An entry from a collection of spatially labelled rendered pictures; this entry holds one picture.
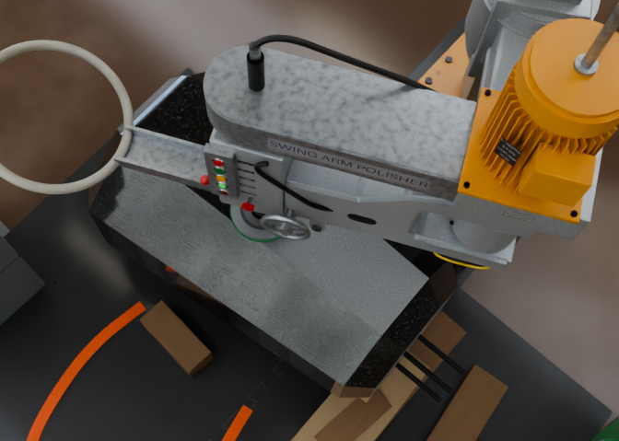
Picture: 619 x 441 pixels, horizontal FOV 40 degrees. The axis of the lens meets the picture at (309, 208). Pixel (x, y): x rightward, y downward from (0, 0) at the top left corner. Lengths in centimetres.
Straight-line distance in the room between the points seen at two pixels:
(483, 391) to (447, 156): 169
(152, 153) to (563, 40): 141
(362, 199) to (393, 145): 30
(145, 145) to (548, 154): 138
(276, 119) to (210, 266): 104
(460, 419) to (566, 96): 205
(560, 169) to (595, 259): 217
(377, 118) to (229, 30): 222
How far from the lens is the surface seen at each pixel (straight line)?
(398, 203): 219
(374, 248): 282
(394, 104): 204
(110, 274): 369
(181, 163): 266
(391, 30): 419
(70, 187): 261
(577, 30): 174
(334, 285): 277
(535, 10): 245
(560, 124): 167
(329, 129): 200
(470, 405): 351
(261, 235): 275
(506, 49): 244
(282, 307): 285
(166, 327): 347
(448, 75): 319
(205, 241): 291
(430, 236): 240
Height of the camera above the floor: 348
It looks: 69 degrees down
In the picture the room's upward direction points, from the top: 5 degrees clockwise
